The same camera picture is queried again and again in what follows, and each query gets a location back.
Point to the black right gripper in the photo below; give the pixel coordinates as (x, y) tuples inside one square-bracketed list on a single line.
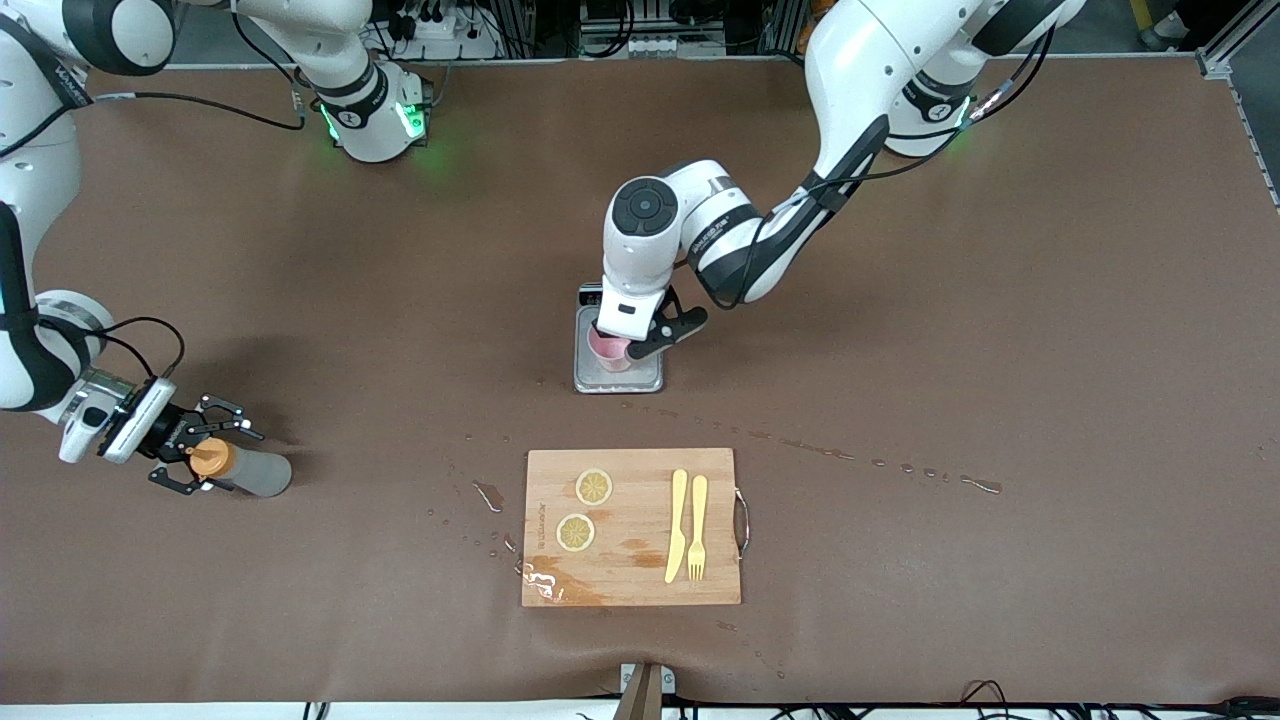
[(172, 434)]

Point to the grey sauce bottle orange cap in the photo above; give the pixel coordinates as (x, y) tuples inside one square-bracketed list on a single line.
[(255, 472)]

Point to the pink plastic cup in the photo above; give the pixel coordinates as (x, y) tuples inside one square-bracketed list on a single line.
[(610, 352)]

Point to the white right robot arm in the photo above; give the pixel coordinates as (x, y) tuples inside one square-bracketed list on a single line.
[(30, 150)]

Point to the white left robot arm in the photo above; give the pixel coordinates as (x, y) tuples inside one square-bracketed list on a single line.
[(850, 80)]

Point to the lemon slice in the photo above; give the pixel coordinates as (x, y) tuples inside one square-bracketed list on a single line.
[(575, 532), (594, 487)]

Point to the wooden cutting board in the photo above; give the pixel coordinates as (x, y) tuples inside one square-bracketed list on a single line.
[(630, 580)]

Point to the silver digital kitchen scale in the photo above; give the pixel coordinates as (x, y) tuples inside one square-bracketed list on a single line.
[(650, 375)]

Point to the yellow plastic knife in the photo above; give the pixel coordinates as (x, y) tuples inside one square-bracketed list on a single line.
[(678, 520)]

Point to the yellow plastic fork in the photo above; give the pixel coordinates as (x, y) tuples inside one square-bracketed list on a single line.
[(698, 510)]

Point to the white socket box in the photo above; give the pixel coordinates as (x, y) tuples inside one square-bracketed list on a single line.
[(650, 45)]

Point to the brown table mat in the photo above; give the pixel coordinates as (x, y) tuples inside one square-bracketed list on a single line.
[(900, 600)]

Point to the camera mount post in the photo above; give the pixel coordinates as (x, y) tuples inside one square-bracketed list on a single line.
[(645, 695)]

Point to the aluminium frame profile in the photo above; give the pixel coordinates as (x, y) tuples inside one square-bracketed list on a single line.
[(1232, 40)]

